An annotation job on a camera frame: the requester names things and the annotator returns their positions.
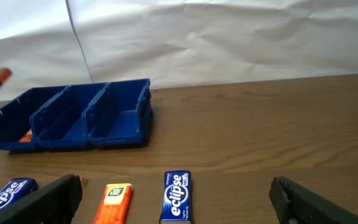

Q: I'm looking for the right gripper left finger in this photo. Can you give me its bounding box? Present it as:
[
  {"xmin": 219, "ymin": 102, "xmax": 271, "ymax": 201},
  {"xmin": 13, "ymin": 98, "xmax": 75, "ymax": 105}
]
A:
[{"xmin": 0, "ymin": 173, "xmax": 83, "ymax": 224}]

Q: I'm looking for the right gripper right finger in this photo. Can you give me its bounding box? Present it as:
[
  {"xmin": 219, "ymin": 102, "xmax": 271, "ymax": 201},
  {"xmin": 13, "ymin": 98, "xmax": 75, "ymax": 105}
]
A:
[{"xmin": 268, "ymin": 175, "xmax": 358, "ymax": 224}]

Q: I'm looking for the blue candy pack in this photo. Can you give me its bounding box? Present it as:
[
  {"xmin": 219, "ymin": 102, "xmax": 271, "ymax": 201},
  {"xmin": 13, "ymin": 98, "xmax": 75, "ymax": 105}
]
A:
[
  {"xmin": 0, "ymin": 177, "xmax": 39, "ymax": 218},
  {"xmin": 159, "ymin": 170, "xmax": 193, "ymax": 224}
]

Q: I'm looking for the blue tray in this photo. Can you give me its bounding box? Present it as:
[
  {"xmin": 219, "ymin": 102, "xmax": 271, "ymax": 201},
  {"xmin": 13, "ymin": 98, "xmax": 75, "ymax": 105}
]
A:
[{"xmin": 0, "ymin": 78, "xmax": 154, "ymax": 152}]

